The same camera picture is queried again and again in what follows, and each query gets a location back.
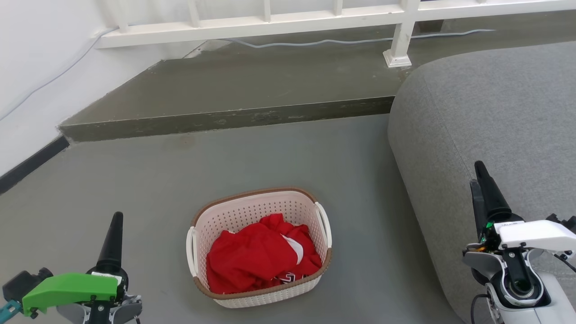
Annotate green and grey left gripper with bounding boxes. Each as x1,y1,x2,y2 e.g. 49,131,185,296
22,211,143,324

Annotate teal bracket piece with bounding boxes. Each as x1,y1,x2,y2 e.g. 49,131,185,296
0,300,22,319

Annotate white perforated plastic laundry basket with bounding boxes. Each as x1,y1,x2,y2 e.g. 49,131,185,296
186,187,333,309

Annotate grey cable on platform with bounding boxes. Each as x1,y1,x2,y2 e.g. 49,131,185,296
223,29,495,48

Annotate white and grey right gripper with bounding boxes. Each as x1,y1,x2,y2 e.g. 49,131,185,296
463,161,576,288

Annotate black baseboard strip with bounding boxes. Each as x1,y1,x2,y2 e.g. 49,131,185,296
0,135,70,195

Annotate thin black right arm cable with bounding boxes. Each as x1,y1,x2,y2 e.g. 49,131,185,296
470,294,491,324

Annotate white wooden railing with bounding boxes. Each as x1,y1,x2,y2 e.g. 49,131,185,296
94,0,576,68

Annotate red and white jersey clothing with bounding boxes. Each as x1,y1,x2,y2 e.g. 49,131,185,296
206,213,323,295

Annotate grey fabric sofa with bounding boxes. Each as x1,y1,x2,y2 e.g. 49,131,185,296
388,41,576,324

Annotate thin white wall cable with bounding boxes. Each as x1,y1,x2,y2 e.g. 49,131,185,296
0,27,118,122

